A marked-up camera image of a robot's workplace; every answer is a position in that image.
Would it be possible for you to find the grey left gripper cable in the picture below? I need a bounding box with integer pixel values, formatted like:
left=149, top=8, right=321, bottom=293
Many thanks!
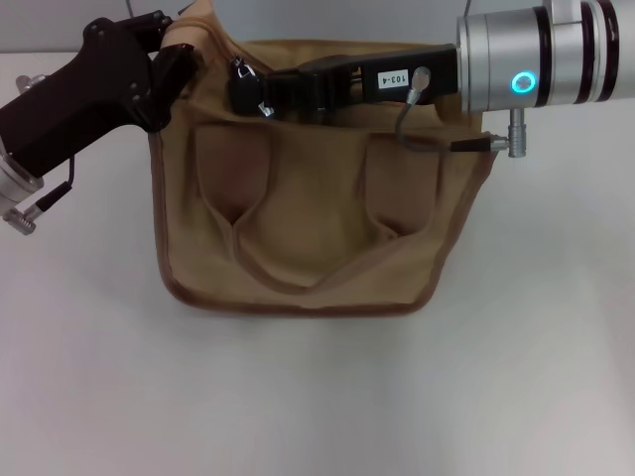
left=1, top=72, right=77, bottom=239

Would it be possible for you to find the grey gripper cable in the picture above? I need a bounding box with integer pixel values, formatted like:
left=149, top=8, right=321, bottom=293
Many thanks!
left=396, top=64, right=530, bottom=160
left=1, top=72, right=77, bottom=239

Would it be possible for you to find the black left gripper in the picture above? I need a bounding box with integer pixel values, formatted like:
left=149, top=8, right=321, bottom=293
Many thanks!
left=0, top=13, right=208, bottom=178

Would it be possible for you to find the khaki canvas food bag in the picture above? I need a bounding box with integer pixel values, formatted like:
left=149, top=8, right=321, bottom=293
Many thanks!
left=148, top=0, right=503, bottom=319

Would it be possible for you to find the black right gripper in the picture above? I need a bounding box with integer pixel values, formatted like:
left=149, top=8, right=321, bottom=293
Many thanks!
left=227, top=43, right=465, bottom=124

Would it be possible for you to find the silver zipper pull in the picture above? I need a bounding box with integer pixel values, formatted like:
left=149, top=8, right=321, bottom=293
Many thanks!
left=235, top=63, right=278, bottom=122

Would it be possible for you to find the grey right gripper cable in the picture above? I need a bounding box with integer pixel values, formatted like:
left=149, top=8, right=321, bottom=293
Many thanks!
left=396, top=64, right=530, bottom=160

